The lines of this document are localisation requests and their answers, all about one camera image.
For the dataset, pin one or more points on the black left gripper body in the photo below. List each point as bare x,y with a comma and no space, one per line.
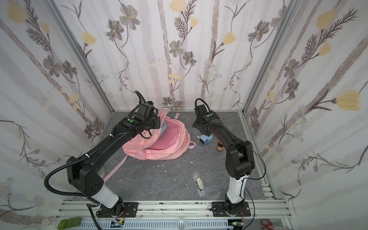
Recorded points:
154,123

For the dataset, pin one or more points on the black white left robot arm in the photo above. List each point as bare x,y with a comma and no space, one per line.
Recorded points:
83,172

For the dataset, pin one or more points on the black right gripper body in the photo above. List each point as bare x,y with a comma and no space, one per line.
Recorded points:
197,123

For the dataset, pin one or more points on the pink school backpack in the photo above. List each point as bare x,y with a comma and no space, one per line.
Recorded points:
173,143

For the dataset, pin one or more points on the blue pencil sharpener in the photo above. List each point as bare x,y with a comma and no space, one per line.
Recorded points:
205,140

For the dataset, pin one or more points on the green terminal block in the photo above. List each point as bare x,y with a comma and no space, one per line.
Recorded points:
69,223

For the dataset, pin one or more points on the clear plastic stapler box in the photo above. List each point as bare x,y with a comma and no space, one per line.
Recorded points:
199,184

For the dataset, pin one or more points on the small orange-capped bottle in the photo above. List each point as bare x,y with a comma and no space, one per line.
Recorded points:
220,146

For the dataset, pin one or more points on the light blue pencil case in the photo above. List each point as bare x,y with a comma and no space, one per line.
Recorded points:
163,128

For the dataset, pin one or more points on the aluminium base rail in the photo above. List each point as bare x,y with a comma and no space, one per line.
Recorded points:
203,214

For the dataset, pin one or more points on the red handled scissors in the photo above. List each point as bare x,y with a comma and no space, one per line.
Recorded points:
267,224

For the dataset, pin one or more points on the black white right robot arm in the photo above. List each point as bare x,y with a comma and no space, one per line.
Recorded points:
239,161

